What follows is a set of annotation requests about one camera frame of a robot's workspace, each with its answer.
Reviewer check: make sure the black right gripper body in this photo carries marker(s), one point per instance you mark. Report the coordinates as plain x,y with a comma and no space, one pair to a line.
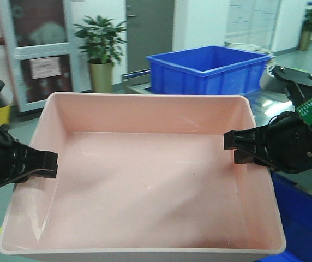
289,143

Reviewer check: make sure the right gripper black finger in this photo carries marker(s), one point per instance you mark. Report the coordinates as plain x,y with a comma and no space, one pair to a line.
263,159
249,139

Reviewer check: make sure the potted plant far right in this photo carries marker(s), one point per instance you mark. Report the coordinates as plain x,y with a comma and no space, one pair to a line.
306,31

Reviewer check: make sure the potted plant gold pot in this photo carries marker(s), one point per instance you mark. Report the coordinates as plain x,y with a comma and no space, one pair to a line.
102,43

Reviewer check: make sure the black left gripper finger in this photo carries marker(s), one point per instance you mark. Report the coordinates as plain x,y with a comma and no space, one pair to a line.
37,173
28,158

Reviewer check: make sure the grey door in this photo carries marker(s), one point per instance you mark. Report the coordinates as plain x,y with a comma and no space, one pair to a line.
149,30

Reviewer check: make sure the pink plastic bin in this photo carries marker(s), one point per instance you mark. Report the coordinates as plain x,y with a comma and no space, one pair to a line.
143,178

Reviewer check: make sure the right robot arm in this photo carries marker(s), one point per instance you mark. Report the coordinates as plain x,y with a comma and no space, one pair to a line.
297,86

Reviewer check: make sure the blue plastic crate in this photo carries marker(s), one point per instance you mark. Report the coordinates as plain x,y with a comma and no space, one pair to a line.
209,70

